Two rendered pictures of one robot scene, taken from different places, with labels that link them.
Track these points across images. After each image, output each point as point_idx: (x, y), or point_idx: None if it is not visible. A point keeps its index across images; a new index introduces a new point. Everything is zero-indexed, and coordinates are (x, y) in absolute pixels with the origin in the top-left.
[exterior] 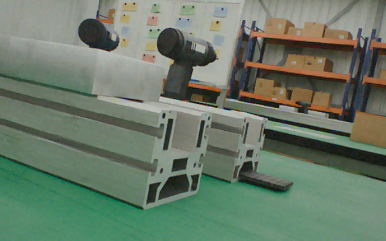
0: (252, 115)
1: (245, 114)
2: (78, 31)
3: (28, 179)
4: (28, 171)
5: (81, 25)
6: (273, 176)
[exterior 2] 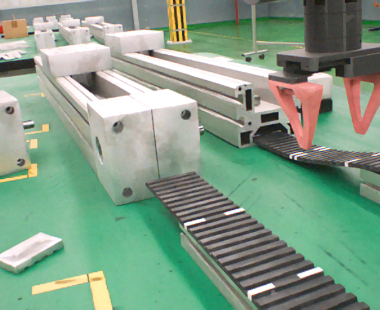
0: (35, 57)
1: (38, 57)
2: None
3: None
4: None
5: None
6: (27, 88)
